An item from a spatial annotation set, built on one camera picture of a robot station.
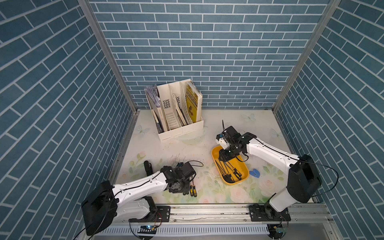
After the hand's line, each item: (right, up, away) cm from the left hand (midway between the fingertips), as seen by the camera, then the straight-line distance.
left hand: (189, 191), depth 79 cm
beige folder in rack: (-8, +45, +15) cm, 48 cm away
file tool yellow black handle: (+20, +6, +6) cm, 21 cm away
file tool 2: (+27, +6, +7) cm, 29 cm away
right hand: (+18, +16, +6) cm, 25 cm away
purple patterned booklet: (-24, +56, +12) cm, 62 cm away
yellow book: (+2, +52, +17) cm, 54 cm away
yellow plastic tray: (+29, +11, +12) cm, 34 cm away
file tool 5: (+3, 0, +2) cm, 3 cm away
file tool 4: (+1, -1, +2) cm, 2 cm away
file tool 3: (+22, +5, +7) cm, 24 cm away
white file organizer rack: (-18, +39, +36) cm, 56 cm away
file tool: (+23, +5, +8) cm, 25 cm away
